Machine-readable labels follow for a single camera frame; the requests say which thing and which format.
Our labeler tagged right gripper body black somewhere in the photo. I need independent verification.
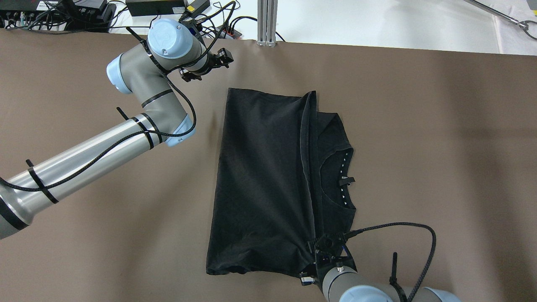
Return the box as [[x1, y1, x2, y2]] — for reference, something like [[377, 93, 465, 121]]
[[308, 245, 357, 286]]

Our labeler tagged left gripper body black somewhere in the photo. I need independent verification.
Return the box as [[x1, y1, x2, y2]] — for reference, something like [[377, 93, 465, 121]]
[[181, 54, 215, 76]]

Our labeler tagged black graphic t-shirt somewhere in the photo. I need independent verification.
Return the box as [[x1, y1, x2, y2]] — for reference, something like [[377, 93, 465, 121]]
[[206, 88, 356, 277]]

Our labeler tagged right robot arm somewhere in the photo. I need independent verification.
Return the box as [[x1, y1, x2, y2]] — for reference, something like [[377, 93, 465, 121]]
[[299, 222, 459, 302]]

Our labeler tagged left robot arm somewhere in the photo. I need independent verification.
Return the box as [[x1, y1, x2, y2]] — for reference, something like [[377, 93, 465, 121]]
[[1, 19, 233, 239]]

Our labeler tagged red black power strip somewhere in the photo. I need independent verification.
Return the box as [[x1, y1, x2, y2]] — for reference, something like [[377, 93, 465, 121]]
[[197, 24, 243, 39]]

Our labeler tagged black power adapter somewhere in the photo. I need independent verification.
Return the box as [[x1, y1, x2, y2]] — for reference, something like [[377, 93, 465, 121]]
[[125, 0, 188, 17]]

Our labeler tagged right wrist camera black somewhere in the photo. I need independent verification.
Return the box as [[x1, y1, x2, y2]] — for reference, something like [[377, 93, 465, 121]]
[[308, 232, 348, 256]]

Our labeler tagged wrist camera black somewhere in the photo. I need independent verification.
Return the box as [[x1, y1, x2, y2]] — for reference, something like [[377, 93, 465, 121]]
[[178, 17, 203, 42], [308, 232, 348, 256]]

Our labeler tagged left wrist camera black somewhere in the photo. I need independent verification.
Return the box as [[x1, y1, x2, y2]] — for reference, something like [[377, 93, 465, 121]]
[[178, 17, 203, 42]]

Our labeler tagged aluminium frame post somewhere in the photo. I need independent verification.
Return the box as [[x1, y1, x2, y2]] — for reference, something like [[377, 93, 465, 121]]
[[257, 0, 278, 47]]

